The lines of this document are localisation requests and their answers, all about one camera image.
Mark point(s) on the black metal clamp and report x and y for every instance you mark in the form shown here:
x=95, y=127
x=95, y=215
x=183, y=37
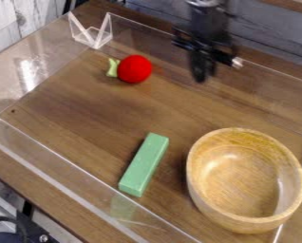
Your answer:
x=36, y=234

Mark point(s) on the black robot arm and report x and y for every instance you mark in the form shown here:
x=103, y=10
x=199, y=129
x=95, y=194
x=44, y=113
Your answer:
x=206, y=3

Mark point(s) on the long green rectangular block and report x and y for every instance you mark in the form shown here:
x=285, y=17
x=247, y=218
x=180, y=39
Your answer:
x=143, y=165

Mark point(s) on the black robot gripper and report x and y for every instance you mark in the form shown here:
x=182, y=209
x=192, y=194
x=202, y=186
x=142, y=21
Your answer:
x=207, y=41

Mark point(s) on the red ball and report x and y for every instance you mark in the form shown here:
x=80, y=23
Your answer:
x=134, y=69

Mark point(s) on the clear acrylic tray wall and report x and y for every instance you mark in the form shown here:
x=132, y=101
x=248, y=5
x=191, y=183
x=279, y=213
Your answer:
x=72, y=125

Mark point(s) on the clear acrylic corner bracket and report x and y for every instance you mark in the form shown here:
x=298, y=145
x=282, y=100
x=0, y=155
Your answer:
x=92, y=37

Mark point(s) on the wooden bowl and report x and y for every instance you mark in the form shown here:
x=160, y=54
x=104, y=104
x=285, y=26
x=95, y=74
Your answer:
x=244, y=180

